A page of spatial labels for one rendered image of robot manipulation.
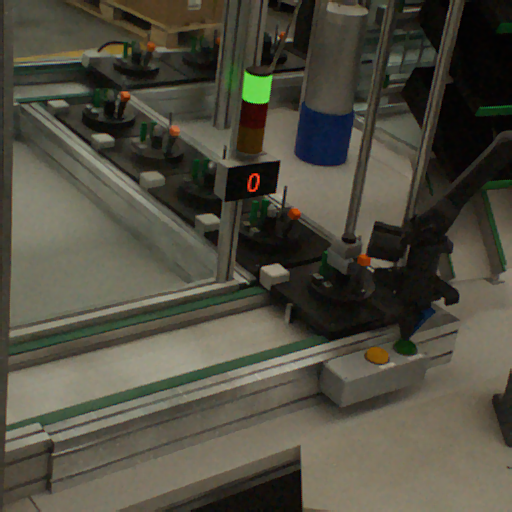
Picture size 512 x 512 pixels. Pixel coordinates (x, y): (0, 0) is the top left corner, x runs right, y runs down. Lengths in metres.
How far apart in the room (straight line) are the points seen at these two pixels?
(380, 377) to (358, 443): 0.13
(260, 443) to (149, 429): 0.22
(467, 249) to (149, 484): 0.90
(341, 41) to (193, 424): 1.41
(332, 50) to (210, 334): 1.14
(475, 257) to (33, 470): 1.06
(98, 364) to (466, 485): 0.68
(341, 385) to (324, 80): 1.26
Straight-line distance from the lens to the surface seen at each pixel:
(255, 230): 2.30
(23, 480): 1.75
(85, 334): 1.99
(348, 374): 1.95
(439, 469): 1.95
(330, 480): 1.86
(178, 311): 2.08
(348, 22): 2.95
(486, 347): 2.33
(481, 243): 2.34
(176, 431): 1.84
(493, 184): 2.22
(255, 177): 2.03
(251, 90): 1.97
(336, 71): 2.98
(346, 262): 2.12
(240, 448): 1.89
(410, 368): 2.04
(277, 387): 1.93
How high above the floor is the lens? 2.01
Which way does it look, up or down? 27 degrees down
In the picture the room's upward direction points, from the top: 8 degrees clockwise
